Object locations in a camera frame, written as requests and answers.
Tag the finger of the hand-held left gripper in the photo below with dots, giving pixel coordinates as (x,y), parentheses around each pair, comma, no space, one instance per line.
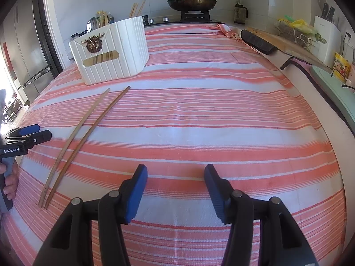
(38,138)
(29,129)

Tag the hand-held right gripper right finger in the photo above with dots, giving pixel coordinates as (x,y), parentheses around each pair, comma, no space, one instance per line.
(217,196)

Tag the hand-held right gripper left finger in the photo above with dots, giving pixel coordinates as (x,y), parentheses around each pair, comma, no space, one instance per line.
(136,196)

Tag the metal spoon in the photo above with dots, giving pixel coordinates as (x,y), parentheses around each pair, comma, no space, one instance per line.
(93,23)

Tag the white ribbed utensil basket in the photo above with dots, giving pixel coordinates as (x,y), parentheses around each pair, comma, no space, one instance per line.
(124,47)

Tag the wooden chopstick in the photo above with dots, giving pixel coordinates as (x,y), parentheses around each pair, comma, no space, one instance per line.
(141,7)
(104,20)
(105,93)
(124,91)
(134,10)
(131,11)

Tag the person's left hand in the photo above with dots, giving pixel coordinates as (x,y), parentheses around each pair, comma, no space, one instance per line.
(12,184)

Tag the steel refrigerator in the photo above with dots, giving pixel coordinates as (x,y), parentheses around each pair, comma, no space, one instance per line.
(30,61)

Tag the pink white striped cloth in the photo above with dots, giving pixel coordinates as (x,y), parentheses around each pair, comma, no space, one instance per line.
(194,102)

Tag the blue label bottle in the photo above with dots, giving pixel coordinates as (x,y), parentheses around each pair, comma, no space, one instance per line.
(111,18)

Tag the pink mat with black trim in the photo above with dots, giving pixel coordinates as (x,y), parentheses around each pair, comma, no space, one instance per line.
(303,68)

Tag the light green cutting board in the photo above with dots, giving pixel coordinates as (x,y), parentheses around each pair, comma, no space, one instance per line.
(335,94)

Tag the wooden cutting board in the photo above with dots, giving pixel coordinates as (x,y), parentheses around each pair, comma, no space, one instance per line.
(283,45)

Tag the black glass gas cooktop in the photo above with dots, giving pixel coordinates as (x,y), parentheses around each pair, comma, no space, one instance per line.
(174,21)

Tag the yellow printed package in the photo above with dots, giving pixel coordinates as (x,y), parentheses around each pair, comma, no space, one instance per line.
(341,65)

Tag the black burner grate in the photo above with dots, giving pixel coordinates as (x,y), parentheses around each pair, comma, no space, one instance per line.
(195,15)

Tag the glass pitcher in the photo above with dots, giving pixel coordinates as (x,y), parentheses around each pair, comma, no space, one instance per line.
(240,13)

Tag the yellow plastic bag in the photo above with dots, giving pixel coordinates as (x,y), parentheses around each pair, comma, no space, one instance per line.
(298,26)

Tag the white knife block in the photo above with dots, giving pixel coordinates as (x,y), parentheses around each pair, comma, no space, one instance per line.
(328,41)

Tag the wall power outlet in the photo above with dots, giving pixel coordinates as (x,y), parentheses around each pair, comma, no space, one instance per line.
(348,37)

